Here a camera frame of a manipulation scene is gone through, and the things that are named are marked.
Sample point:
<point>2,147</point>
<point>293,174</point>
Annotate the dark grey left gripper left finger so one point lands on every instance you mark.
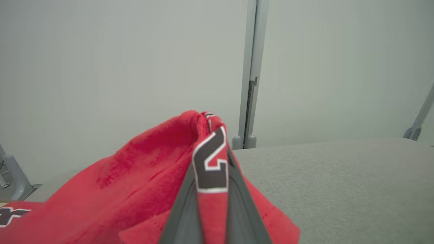
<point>183,220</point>

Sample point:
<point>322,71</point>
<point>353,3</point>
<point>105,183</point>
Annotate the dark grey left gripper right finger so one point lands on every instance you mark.
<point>244,217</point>

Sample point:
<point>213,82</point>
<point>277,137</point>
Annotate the red basketball shorts white band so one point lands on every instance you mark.
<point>142,176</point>

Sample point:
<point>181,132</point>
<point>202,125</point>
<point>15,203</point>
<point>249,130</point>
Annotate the grey partition support leg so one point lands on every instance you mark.
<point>420,118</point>
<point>15,176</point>

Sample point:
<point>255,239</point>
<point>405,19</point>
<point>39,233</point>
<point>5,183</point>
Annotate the grey vertical partition post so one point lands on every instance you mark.
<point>252,67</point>

